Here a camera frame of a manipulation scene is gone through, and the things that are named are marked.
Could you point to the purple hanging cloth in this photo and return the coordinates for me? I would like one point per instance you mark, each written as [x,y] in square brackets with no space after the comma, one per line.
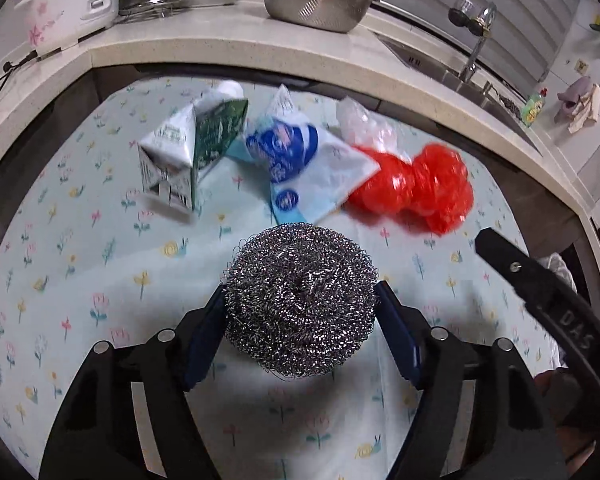
[572,95]

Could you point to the small sink knob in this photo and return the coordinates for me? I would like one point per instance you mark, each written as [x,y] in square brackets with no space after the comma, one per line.
[488,89]

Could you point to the green and white milk carton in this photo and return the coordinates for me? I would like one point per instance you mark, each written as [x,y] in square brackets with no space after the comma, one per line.
[180,150]

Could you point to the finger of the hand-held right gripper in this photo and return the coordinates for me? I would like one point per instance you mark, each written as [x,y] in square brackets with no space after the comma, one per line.
[510,262]

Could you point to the stainless steel bowl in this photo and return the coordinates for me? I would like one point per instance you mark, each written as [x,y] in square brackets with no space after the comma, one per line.
[315,5]

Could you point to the green dish soap bottle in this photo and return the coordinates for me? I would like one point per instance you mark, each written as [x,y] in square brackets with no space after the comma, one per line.
[532,110]

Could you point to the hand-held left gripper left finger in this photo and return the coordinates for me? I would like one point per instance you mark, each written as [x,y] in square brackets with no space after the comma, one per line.
[205,340]

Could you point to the white rice cooker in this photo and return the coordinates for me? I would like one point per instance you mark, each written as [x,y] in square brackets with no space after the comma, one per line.
[70,5]

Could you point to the stainless steel sink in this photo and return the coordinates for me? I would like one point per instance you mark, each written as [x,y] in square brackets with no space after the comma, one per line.
[415,57]

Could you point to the blue and white plastic bag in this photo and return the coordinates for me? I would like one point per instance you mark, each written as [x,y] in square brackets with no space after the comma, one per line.
[290,150]

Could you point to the floral tablecloth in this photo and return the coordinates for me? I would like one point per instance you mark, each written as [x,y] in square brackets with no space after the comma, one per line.
[105,260]

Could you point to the cream hanging cloth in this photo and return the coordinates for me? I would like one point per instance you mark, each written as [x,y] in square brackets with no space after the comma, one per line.
[587,110]

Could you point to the small wall hook plate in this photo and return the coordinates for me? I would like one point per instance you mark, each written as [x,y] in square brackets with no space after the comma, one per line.
[581,65]

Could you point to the chrome faucet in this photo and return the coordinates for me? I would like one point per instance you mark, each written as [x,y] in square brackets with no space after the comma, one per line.
[472,57]

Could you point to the trash bin with clear liner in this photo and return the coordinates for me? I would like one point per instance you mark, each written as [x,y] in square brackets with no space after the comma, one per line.
[555,265]

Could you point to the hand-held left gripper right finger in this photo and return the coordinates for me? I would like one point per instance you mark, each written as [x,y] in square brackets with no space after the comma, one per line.
[400,335]

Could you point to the dark dish scrubber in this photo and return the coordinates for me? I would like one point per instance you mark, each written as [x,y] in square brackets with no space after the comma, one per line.
[510,104]

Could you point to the clear crumpled plastic bag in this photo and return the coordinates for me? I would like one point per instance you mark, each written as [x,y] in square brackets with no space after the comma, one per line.
[365,125]

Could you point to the steel wool scrubber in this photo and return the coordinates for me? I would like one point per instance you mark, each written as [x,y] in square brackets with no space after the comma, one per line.
[300,300]

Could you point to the white kitchen counter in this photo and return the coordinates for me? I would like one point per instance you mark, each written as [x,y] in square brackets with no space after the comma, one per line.
[205,42]

